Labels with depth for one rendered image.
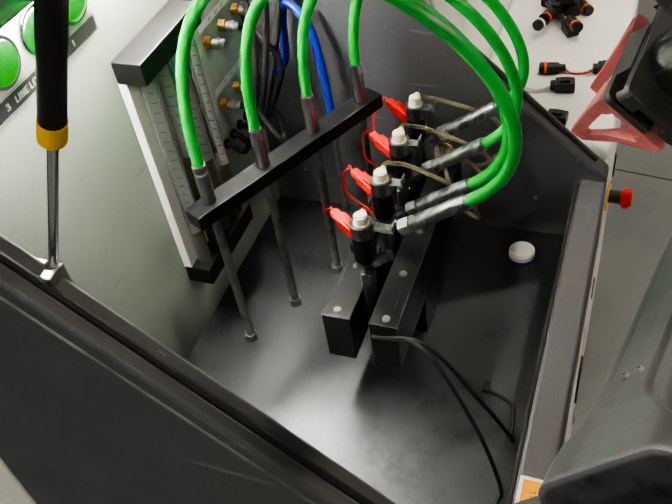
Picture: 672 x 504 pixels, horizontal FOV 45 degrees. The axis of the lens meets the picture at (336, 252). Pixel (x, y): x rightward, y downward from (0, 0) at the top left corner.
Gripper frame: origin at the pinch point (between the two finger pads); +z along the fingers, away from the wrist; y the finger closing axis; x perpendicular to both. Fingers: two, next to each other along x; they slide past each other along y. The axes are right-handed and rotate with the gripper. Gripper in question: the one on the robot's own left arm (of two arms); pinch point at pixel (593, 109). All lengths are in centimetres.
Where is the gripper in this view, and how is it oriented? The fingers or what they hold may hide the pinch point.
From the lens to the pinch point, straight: 73.3
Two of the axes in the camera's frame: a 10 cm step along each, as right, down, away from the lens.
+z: -4.2, 1.9, 8.9
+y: -4.5, 8.1, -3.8
